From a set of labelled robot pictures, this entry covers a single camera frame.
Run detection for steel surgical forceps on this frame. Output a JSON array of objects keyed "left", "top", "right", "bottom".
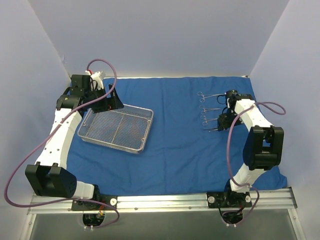
[{"left": 200, "top": 115, "right": 218, "bottom": 126}]

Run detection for steel surgical scissors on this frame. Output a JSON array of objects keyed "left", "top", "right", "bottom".
[{"left": 199, "top": 105, "right": 220, "bottom": 115}]

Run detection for steel mesh instrument tray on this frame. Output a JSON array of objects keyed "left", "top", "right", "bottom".
[{"left": 77, "top": 104, "right": 154, "bottom": 154}]

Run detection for steel surgical clamp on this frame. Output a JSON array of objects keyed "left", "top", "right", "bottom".
[{"left": 197, "top": 91, "right": 224, "bottom": 103}]

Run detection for blue surgical cloth wrap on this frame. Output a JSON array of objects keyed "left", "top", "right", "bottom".
[{"left": 37, "top": 76, "right": 288, "bottom": 197}]

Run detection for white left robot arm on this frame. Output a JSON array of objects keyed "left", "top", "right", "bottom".
[{"left": 25, "top": 71, "right": 124, "bottom": 210}]

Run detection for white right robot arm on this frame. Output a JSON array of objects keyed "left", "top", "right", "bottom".
[{"left": 216, "top": 89, "right": 285, "bottom": 207}]

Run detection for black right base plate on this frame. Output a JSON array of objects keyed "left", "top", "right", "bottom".
[{"left": 206, "top": 191, "right": 252, "bottom": 209}]

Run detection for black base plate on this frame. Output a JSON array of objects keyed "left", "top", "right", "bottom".
[
  {"left": 206, "top": 191, "right": 252, "bottom": 209},
  {"left": 71, "top": 194, "right": 118, "bottom": 211}
]

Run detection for aluminium front rail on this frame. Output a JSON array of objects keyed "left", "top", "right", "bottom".
[{"left": 27, "top": 188, "right": 298, "bottom": 214}]

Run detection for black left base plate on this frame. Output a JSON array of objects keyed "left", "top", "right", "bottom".
[{"left": 71, "top": 194, "right": 118, "bottom": 211}]

